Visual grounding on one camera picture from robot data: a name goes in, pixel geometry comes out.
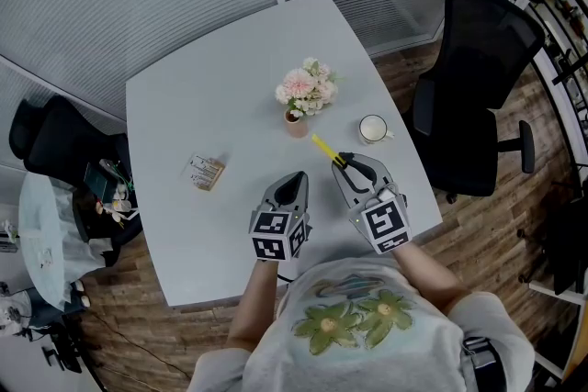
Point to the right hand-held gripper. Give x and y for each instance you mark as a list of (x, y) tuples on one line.
[(383, 222)]

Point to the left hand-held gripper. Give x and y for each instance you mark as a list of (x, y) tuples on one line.
[(273, 227)]

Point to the person's left forearm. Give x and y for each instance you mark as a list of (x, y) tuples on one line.
[(252, 307)]

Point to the person's right forearm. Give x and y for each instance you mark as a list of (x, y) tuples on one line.
[(429, 275)]

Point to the white mug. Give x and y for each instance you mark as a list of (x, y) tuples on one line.
[(372, 128)]

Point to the pink ceramic vase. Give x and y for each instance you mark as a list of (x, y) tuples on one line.
[(297, 128)]

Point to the small printed card box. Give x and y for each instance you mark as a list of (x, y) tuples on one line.
[(206, 173)]

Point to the pink flower bouquet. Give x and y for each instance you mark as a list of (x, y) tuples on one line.
[(305, 85)]

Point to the black mesh office chair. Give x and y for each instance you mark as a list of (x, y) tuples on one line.
[(64, 142), (478, 64)]

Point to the white artificial flowers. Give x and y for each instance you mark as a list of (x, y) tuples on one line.
[(118, 205)]

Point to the white flower print shirt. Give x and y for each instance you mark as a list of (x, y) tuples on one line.
[(367, 362)]

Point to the dark green box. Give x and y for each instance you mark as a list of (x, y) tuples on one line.
[(98, 181)]

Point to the black equipment stand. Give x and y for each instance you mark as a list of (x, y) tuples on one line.
[(562, 238)]

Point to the round glass table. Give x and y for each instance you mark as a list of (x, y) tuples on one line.
[(43, 220)]

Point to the black tripod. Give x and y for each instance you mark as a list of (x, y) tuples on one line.
[(59, 346)]

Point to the white cloth bundle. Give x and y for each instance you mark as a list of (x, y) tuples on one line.
[(14, 310)]

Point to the white table frame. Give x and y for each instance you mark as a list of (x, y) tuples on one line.
[(556, 291)]

